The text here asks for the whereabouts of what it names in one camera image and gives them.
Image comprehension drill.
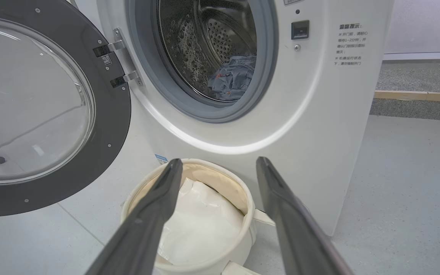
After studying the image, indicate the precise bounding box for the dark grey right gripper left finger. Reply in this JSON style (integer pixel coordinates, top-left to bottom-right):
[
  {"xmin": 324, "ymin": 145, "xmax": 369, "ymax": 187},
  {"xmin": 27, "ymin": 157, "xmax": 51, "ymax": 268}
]
[{"xmin": 85, "ymin": 158, "xmax": 184, "ymax": 275}]

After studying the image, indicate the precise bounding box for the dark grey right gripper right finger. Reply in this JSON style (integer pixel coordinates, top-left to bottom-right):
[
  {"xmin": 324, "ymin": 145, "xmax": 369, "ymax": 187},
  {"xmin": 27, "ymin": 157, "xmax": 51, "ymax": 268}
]
[{"xmin": 256, "ymin": 156, "xmax": 354, "ymax": 275}]

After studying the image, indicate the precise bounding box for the washing machine glass door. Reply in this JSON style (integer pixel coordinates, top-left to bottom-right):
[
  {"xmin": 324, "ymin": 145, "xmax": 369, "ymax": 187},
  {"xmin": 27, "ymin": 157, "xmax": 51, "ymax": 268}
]
[{"xmin": 0, "ymin": 0, "xmax": 132, "ymax": 218}]

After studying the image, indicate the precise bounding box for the blue cartoon print garment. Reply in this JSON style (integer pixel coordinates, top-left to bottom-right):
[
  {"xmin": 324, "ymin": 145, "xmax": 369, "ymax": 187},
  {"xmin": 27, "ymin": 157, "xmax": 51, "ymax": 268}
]
[
  {"xmin": 207, "ymin": 67, "xmax": 248, "ymax": 102},
  {"xmin": 223, "ymin": 55, "xmax": 257, "ymax": 91}
]

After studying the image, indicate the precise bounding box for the white front-load washing machine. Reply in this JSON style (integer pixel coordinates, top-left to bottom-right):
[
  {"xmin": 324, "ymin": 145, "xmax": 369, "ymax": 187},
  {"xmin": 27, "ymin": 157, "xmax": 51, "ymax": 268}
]
[{"xmin": 67, "ymin": 0, "xmax": 395, "ymax": 236}]

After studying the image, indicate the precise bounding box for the silver metal door hinge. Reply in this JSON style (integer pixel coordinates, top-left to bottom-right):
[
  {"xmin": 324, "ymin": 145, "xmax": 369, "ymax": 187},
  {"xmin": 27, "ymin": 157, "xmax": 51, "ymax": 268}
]
[{"xmin": 93, "ymin": 27, "xmax": 144, "ymax": 89}]

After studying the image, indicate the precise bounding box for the white patterned cloth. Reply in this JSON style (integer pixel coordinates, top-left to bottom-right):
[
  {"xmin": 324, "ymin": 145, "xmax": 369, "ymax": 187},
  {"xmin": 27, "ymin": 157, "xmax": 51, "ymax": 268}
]
[{"xmin": 157, "ymin": 177, "xmax": 246, "ymax": 266}]

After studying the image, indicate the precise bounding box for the cream canvas laundry basket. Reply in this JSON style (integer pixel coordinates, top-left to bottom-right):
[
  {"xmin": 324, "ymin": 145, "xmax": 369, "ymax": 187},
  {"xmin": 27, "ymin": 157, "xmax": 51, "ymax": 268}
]
[{"xmin": 120, "ymin": 158, "xmax": 276, "ymax": 275}]

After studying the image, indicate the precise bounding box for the wooden floor edge strip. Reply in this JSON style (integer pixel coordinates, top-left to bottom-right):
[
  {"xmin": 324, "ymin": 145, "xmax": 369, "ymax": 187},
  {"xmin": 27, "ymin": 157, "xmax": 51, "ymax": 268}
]
[{"xmin": 374, "ymin": 90, "xmax": 440, "ymax": 103}]

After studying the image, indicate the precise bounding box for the printed text notice label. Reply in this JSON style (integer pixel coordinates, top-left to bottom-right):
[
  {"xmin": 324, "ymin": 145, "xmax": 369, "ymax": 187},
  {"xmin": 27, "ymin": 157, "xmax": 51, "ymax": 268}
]
[{"xmin": 333, "ymin": 23, "xmax": 369, "ymax": 66}]

